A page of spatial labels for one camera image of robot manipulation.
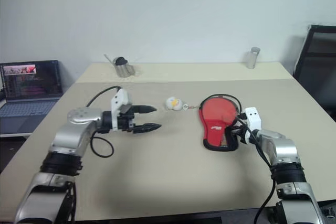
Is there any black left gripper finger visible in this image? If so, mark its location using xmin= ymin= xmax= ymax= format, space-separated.
xmin=133 ymin=105 xmax=159 ymax=114
xmin=133 ymin=123 xmax=162 ymax=134

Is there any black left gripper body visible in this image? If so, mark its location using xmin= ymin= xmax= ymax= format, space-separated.
xmin=117 ymin=104 xmax=135 ymax=133

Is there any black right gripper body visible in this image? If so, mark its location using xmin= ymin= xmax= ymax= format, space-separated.
xmin=230 ymin=125 xmax=249 ymax=144

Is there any red paddle case black trim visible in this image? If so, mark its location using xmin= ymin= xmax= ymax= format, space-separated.
xmin=197 ymin=94 xmax=244 ymax=153

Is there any ribbed metal cup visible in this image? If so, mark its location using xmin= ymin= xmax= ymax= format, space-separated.
xmin=113 ymin=58 xmax=136 ymax=78

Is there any black object in cup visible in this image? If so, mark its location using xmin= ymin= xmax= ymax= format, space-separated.
xmin=115 ymin=56 xmax=129 ymax=67

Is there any silver metal can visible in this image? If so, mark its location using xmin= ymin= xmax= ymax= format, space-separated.
xmin=246 ymin=46 xmax=261 ymax=70

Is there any white stick in cup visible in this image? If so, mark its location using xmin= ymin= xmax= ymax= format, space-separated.
xmin=103 ymin=53 xmax=117 ymax=65

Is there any black chair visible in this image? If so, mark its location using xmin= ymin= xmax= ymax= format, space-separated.
xmin=292 ymin=24 xmax=336 ymax=120

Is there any open grey laptop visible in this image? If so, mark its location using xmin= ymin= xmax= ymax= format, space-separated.
xmin=0 ymin=59 xmax=65 ymax=138

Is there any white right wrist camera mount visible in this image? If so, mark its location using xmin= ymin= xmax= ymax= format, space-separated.
xmin=240 ymin=106 xmax=263 ymax=145

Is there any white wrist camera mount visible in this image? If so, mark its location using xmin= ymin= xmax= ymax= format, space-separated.
xmin=110 ymin=88 xmax=133 ymax=131
xmin=240 ymin=106 xmax=263 ymax=145

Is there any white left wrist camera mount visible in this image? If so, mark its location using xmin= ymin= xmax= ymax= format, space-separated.
xmin=110 ymin=88 xmax=133 ymax=131

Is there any white yellow plush keychain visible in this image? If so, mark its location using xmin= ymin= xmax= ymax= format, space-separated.
xmin=164 ymin=95 xmax=202 ymax=112

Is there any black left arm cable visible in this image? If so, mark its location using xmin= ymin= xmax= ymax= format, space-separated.
xmin=86 ymin=85 xmax=124 ymax=158

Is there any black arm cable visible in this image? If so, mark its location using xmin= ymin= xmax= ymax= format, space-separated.
xmin=86 ymin=85 xmax=124 ymax=158
xmin=235 ymin=113 xmax=278 ymax=224

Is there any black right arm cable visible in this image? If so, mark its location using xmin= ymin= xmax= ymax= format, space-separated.
xmin=235 ymin=113 xmax=278 ymax=224

